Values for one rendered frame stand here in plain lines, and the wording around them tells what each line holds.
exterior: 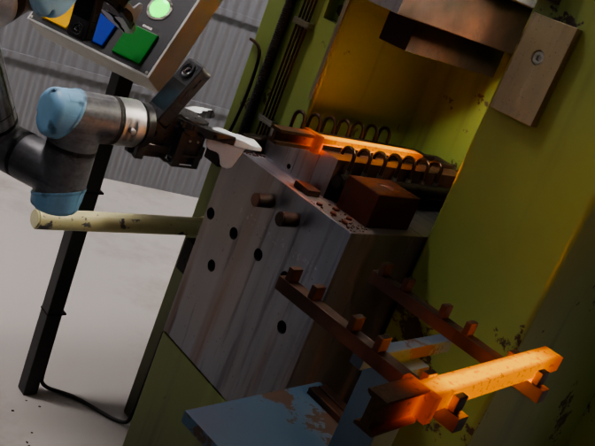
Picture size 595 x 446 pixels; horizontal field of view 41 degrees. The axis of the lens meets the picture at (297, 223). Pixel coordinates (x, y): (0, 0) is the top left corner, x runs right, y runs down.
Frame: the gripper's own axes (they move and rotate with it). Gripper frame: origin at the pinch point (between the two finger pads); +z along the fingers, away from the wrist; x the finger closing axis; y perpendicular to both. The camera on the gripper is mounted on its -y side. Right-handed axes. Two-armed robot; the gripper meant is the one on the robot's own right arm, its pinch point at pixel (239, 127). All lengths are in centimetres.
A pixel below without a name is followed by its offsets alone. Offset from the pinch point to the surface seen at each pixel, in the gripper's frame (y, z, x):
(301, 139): 0.0, 14.6, 0.5
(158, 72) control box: 2.4, 6.3, -38.0
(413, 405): 8, -19, 65
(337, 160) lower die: 0.7, 18.5, 7.5
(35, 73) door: 59, 69, -221
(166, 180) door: 94, 138, -200
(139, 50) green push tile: -0.3, 2.6, -41.7
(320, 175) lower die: 5.1, 18.5, 4.8
